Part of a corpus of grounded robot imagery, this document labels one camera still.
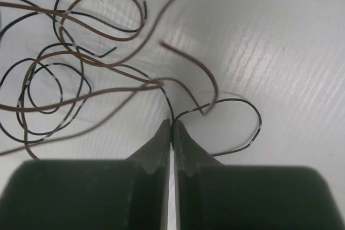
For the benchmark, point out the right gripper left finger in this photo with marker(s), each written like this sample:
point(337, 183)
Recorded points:
point(130, 193)

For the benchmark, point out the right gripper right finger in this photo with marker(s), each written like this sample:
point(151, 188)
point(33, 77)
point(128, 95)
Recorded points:
point(211, 195)

